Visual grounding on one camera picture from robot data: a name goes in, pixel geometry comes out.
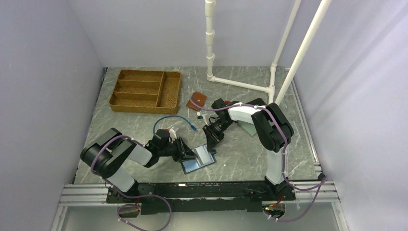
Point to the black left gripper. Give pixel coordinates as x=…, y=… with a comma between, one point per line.
x=184, y=152

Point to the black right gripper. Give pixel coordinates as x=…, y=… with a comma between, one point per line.
x=212, y=139

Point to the blue leather card holder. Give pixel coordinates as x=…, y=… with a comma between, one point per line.
x=203, y=158

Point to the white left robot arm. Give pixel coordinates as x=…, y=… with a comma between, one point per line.
x=106, y=155

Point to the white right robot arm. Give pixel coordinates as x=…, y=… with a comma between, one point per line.
x=271, y=125

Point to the brown leather card holder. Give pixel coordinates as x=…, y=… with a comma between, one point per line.
x=198, y=100

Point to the black leather card holder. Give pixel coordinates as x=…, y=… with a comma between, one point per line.
x=257, y=102

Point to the wicker cutlery tray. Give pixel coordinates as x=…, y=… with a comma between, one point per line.
x=146, y=91

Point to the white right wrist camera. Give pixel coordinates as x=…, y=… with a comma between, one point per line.
x=203, y=117

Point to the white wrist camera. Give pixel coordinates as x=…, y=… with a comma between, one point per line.
x=173, y=132
x=203, y=117

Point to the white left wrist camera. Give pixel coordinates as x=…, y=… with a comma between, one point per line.
x=173, y=132

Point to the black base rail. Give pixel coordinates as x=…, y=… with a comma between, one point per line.
x=203, y=196

